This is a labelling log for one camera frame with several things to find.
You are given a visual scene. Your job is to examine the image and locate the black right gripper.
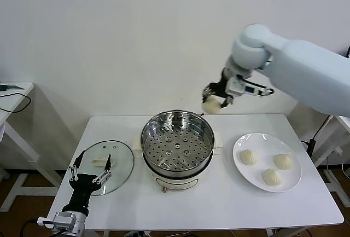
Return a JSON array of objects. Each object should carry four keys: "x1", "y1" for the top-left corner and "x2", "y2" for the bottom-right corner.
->
[{"x1": 201, "y1": 68, "x2": 235, "y2": 109}]

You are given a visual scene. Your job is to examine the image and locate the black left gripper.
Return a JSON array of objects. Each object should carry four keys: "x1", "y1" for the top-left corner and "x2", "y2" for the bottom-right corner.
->
[{"x1": 62, "y1": 150, "x2": 113, "y2": 213}]

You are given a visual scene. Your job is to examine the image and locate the white steamed baozi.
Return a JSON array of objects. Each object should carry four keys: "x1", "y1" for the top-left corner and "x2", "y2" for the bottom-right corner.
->
[
  {"x1": 273, "y1": 153, "x2": 294, "y2": 171},
  {"x1": 240, "y1": 148, "x2": 260, "y2": 166},
  {"x1": 201, "y1": 94, "x2": 221, "y2": 114},
  {"x1": 261, "y1": 168, "x2": 282, "y2": 186}
]

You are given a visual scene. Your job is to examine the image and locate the glass lid with white handle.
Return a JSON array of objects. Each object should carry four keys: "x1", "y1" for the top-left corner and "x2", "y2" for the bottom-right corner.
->
[{"x1": 72, "y1": 139, "x2": 135, "y2": 196}]

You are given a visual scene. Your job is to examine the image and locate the stainless steel steamer basket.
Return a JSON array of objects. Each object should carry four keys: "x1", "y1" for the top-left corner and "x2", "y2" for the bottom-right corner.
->
[{"x1": 141, "y1": 110, "x2": 215, "y2": 174}]

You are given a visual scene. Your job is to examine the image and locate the steel steamer pot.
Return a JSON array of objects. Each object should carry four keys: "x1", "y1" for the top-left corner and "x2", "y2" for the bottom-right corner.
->
[{"x1": 132, "y1": 130, "x2": 224, "y2": 194}]

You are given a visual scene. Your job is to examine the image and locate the white round plate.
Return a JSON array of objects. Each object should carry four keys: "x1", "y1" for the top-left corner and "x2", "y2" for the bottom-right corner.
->
[{"x1": 232, "y1": 132, "x2": 303, "y2": 193}]

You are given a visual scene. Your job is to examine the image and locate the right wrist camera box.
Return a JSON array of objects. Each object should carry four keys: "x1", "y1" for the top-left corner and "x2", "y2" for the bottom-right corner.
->
[{"x1": 227, "y1": 75, "x2": 275, "y2": 97}]

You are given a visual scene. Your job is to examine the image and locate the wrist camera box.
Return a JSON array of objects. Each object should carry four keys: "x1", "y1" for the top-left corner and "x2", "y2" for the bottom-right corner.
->
[
  {"x1": 37, "y1": 216, "x2": 57, "y2": 228},
  {"x1": 227, "y1": 75, "x2": 275, "y2": 97}
]

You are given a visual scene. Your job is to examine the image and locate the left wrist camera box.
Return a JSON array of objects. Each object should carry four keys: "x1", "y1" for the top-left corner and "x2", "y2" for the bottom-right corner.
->
[{"x1": 37, "y1": 216, "x2": 57, "y2": 228}]

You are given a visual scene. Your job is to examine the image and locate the black looped cable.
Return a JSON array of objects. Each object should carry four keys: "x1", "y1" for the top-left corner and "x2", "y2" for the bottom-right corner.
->
[{"x1": 0, "y1": 92, "x2": 32, "y2": 113}]

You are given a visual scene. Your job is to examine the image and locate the black left camera cable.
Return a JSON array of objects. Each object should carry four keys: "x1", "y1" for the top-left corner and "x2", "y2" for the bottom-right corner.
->
[{"x1": 25, "y1": 219, "x2": 39, "y2": 235}]

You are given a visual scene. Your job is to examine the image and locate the white side table with cable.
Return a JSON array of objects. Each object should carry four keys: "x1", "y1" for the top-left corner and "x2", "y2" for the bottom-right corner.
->
[{"x1": 0, "y1": 82, "x2": 66, "y2": 212}]

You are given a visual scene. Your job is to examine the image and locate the black laptop charging cable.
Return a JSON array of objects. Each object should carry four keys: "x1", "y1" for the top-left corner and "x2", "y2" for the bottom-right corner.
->
[{"x1": 300, "y1": 115, "x2": 333, "y2": 158}]

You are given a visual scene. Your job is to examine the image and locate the white charger cable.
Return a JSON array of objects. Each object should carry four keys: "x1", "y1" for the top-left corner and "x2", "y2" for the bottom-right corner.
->
[{"x1": 319, "y1": 146, "x2": 346, "y2": 166}]

